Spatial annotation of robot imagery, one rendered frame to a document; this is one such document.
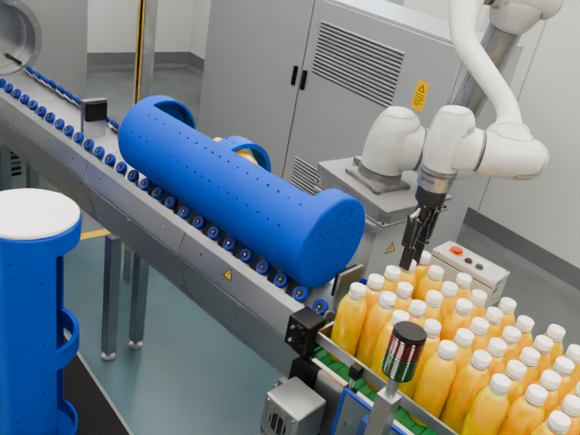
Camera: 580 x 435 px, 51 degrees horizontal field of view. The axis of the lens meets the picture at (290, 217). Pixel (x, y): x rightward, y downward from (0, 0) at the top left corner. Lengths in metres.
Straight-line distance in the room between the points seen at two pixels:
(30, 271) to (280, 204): 0.69
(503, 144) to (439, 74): 1.65
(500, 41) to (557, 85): 2.32
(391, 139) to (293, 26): 1.93
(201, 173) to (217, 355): 1.27
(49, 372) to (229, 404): 0.95
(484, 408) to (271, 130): 3.01
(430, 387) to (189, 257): 0.91
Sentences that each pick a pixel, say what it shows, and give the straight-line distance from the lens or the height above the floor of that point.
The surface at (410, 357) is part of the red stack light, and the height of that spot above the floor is 1.22.
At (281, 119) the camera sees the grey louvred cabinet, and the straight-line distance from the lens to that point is 4.02.
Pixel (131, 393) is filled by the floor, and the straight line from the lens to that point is 2.74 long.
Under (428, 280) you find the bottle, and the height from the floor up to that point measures 1.08.
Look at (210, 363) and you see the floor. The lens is 2.89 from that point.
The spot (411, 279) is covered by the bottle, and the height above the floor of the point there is 1.08.
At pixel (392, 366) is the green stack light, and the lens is 1.19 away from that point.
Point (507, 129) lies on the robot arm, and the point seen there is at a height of 1.52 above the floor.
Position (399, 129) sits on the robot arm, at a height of 1.30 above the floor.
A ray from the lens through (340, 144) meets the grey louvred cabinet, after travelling 3.64.
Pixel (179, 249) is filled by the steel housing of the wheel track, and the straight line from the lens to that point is 2.04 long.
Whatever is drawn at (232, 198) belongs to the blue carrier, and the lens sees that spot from 1.77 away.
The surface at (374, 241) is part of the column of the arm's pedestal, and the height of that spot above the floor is 0.92.
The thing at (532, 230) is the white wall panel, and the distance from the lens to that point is 4.45.
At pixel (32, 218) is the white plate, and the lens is 1.80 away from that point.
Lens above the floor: 1.92
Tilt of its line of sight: 27 degrees down
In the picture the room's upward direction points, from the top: 11 degrees clockwise
